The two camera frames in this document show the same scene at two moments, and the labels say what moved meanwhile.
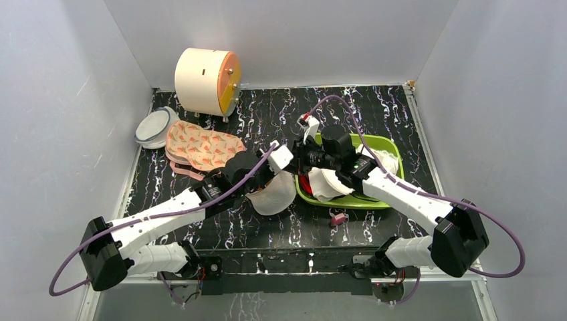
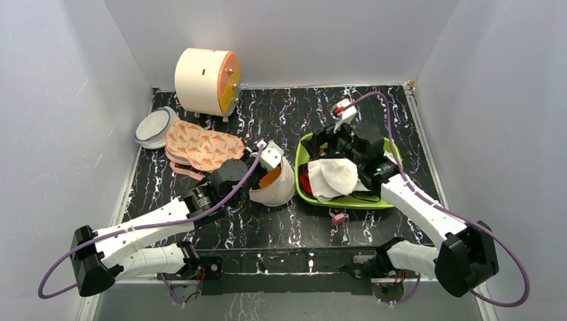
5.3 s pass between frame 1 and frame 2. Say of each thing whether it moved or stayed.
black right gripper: moved
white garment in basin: stayed
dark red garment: stayed
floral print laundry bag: stayed
